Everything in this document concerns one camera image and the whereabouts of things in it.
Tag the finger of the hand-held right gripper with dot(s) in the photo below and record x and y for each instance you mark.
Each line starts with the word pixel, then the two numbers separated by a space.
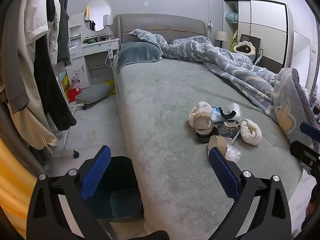
pixel 310 129
pixel 306 153

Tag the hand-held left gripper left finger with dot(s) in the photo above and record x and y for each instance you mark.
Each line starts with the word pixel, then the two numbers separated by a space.
pixel 96 172

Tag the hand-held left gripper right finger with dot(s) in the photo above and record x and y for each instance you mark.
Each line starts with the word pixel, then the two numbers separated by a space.
pixel 223 172

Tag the dark teal trash bin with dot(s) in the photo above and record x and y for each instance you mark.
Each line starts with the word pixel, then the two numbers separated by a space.
pixel 125 180

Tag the white tissue wad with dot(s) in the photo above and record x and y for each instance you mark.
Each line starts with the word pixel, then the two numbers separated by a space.
pixel 202 108
pixel 251 132

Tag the person's right forearm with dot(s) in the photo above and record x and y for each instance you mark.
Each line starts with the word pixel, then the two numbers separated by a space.
pixel 312 212

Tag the clear plastic wrapper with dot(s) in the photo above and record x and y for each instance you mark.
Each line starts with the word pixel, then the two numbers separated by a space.
pixel 233 155
pixel 236 107

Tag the white clothes rack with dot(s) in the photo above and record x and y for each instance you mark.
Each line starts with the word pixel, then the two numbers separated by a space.
pixel 66 152

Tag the black round case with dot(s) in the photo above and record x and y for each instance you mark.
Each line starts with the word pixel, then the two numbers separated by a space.
pixel 204 137

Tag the black book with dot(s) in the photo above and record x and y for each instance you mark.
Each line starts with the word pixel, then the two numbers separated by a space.
pixel 228 131

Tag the black curved plastic piece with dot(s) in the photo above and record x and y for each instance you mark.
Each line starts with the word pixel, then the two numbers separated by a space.
pixel 228 116

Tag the blue white plastic packet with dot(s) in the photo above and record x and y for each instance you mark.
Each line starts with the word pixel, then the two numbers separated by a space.
pixel 216 115

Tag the red box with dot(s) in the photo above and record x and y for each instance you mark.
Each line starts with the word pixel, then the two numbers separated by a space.
pixel 73 95

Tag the yellow cloth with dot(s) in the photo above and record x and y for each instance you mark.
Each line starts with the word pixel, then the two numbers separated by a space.
pixel 109 83

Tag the bed with grey-green blanket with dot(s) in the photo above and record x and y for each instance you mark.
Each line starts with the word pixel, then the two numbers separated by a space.
pixel 162 105

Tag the colourful picture board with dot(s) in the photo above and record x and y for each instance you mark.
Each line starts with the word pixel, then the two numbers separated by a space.
pixel 64 82

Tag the black garment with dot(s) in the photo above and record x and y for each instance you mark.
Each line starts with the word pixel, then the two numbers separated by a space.
pixel 50 85

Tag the cream plush pet bed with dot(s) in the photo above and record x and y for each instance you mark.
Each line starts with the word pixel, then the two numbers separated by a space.
pixel 246 51

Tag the black chair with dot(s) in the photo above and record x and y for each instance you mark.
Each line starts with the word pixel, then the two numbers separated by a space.
pixel 255 40

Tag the blue patterned duvet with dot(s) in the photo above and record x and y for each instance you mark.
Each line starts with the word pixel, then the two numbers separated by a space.
pixel 225 62

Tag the white black-framed wardrobe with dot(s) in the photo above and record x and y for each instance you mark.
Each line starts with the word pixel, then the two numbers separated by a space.
pixel 265 30

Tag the beige coat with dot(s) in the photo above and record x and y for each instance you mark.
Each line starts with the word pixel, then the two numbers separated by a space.
pixel 25 80

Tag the white vanity desk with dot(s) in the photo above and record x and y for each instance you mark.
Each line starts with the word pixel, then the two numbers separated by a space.
pixel 92 50

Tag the white power strip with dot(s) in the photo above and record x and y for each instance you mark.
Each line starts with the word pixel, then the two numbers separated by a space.
pixel 110 50

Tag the blue pillow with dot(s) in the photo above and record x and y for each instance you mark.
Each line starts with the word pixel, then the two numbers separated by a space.
pixel 140 52

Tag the bedside lamp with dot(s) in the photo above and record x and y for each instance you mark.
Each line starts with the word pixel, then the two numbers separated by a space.
pixel 221 37

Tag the light blue cushion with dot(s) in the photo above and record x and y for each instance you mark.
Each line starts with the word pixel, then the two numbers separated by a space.
pixel 231 17

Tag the grey knitted sweater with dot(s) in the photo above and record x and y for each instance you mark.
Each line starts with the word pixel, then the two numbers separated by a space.
pixel 63 30

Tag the white cylinder lamp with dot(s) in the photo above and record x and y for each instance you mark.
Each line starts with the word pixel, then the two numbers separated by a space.
pixel 108 20

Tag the round mirror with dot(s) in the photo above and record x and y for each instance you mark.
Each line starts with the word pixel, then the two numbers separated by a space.
pixel 97 15

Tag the white shirt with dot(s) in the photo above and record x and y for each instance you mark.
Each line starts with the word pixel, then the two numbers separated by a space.
pixel 36 10

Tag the dark scarf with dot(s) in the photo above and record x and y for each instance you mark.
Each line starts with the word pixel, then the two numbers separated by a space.
pixel 52 2

